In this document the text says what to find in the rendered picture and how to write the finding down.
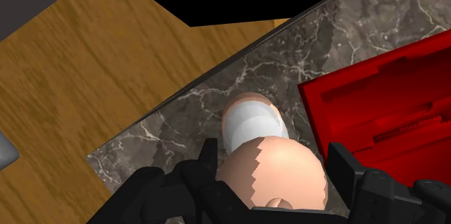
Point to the red moulded case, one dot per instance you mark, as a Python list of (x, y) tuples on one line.
[(387, 103)]

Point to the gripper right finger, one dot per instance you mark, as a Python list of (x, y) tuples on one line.
[(380, 198)]

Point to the grey rounded block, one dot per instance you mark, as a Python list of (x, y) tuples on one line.
[(6, 152)]

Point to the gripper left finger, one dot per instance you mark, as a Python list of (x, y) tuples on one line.
[(169, 195)]

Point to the peach and white rounded figure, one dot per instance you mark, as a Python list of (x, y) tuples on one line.
[(289, 170)]

